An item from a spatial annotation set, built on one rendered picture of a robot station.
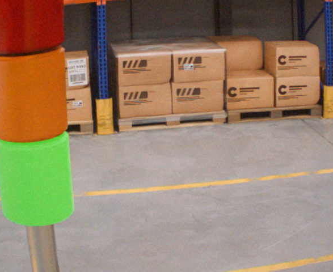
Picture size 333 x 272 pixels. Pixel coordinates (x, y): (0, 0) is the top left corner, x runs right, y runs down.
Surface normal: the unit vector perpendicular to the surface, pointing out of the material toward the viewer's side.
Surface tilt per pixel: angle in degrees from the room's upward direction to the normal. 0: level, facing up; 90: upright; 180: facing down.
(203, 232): 0
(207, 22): 90
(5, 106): 90
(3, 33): 90
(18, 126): 90
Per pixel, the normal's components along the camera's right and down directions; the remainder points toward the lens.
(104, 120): 0.18, 0.28
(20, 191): -0.14, 0.29
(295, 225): -0.03, -0.96
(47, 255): 0.49, 0.24
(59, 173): 0.79, 0.16
